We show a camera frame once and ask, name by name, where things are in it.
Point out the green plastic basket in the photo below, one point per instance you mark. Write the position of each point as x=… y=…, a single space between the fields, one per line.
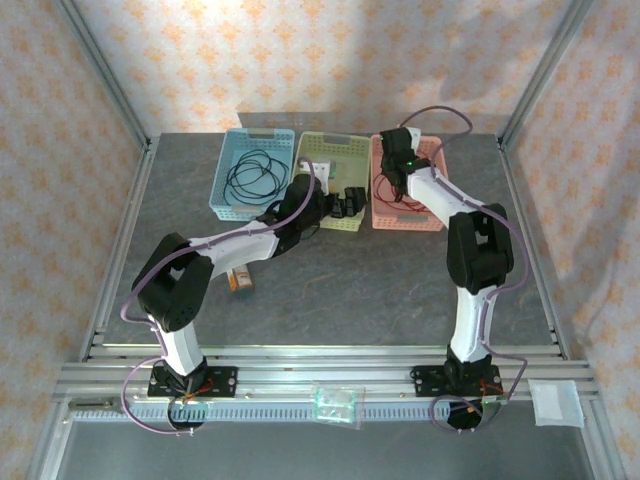
x=350 y=150

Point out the pink plastic basket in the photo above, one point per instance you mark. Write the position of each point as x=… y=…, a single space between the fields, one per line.
x=430 y=222

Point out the blue plastic basket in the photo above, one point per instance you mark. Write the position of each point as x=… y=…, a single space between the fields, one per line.
x=235 y=145

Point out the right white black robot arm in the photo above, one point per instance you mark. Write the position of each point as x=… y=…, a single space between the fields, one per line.
x=470 y=325

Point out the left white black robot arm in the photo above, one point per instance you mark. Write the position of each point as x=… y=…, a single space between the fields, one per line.
x=240 y=247

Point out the orange pill bottle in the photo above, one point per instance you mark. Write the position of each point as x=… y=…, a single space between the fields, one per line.
x=242 y=280

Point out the clear plastic parts bag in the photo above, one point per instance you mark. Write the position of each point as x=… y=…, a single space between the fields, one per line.
x=337 y=405

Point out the white flat packet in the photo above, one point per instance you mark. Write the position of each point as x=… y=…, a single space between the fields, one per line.
x=557 y=402

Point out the aluminium side rail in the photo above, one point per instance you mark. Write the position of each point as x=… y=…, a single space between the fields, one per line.
x=523 y=200
x=121 y=250

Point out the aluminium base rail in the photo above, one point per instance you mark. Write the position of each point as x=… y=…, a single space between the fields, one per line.
x=300 y=372

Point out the aluminium frame post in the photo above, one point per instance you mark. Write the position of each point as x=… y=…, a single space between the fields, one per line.
x=547 y=65
x=102 y=65

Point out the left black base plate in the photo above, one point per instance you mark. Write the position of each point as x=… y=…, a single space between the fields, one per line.
x=225 y=382

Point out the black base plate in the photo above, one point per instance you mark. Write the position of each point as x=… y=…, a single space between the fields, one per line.
x=225 y=382
x=425 y=382

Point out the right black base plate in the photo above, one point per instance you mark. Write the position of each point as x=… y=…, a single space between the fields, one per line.
x=425 y=382

